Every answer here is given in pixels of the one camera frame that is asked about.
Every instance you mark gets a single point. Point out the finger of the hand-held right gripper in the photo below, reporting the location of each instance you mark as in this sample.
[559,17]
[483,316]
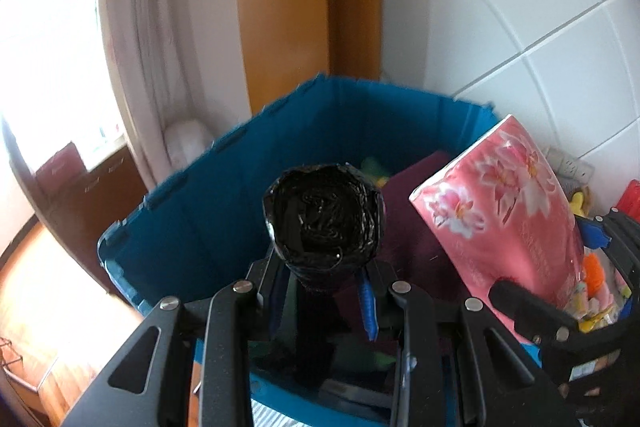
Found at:
[530,307]
[595,232]

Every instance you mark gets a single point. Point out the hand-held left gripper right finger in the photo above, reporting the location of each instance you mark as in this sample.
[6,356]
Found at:
[367,307]

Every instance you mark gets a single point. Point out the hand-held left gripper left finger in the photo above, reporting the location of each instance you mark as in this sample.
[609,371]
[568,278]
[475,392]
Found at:
[274,314]

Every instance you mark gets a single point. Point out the maroon knit hat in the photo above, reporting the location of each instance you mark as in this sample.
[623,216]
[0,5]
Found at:
[415,237]

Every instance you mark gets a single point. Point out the pink floral tissue pack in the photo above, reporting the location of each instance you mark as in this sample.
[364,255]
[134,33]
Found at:
[500,207]

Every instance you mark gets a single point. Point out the black garbage bag roll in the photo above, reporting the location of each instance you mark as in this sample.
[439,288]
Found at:
[322,217]

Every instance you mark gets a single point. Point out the blue plastic crate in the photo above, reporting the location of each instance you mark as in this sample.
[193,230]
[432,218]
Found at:
[210,217]

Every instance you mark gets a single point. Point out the green wet wipes packet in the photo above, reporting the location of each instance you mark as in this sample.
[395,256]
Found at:
[372,167]

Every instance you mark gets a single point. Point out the dark wooden cabinet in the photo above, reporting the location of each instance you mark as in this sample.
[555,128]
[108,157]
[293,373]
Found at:
[75,192]

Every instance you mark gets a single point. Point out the white curtain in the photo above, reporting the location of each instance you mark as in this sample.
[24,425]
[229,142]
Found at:
[150,32]

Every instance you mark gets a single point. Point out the white wall power strip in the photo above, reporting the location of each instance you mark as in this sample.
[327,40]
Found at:
[575,168]

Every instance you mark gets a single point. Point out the wooden window frame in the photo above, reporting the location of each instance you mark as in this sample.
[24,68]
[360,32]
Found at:
[285,7]

